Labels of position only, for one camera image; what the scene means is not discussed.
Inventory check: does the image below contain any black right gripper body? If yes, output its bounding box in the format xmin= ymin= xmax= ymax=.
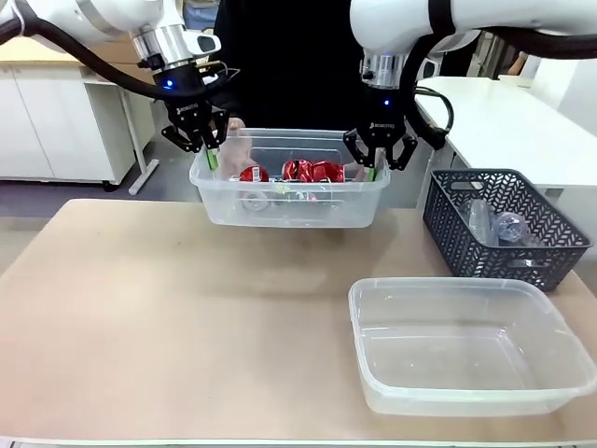
xmin=357 ymin=85 xmax=409 ymax=148

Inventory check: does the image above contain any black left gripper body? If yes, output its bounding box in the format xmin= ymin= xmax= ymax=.
xmin=152 ymin=61 xmax=221 ymax=135

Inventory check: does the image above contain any clear plastic container with waste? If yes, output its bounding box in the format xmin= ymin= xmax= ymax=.
xmin=188 ymin=127 xmax=392 ymax=230

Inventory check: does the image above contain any dark grey plastic basket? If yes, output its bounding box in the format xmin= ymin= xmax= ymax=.
xmin=422 ymin=168 xmax=593 ymax=293

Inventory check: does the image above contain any person's right hand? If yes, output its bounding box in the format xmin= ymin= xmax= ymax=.
xmin=218 ymin=117 xmax=256 ymax=176

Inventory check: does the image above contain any person's left hand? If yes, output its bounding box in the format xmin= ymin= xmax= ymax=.
xmin=342 ymin=161 xmax=370 ymax=183

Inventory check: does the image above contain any white desk leg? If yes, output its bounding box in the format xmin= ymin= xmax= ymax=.
xmin=118 ymin=86 xmax=160 ymax=196

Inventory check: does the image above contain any crushed red can with barcode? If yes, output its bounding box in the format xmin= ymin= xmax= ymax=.
xmin=238 ymin=164 xmax=271 ymax=184

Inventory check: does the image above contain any crushed clear plastic bottle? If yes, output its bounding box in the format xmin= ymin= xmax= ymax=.
xmin=240 ymin=182 xmax=338 ymax=214

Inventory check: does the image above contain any person's torso in black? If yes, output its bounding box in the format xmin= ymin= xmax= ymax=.
xmin=212 ymin=0 xmax=374 ymax=137

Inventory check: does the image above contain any tall clear plastic bottle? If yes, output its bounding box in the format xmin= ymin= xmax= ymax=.
xmin=467 ymin=198 xmax=496 ymax=245

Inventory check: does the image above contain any white table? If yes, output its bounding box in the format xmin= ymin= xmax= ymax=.
xmin=413 ymin=76 xmax=597 ymax=220

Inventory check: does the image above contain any round crushed clear bottle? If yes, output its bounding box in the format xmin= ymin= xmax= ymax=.
xmin=493 ymin=211 xmax=545 ymax=248

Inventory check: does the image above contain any white cabinet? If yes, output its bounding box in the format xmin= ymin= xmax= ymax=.
xmin=0 ymin=60 xmax=156 ymax=184

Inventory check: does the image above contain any beige desk top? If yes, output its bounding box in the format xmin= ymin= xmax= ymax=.
xmin=0 ymin=35 xmax=155 ymax=86

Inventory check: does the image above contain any empty clear plastic container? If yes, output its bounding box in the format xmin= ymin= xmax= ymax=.
xmin=348 ymin=276 xmax=597 ymax=418

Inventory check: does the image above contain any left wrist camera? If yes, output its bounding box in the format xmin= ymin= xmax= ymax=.
xmin=195 ymin=32 xmax=223 ymax=55

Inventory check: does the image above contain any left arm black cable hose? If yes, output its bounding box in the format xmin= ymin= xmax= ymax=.
xmin=0 ymin=12 xmax=165 ymax=102

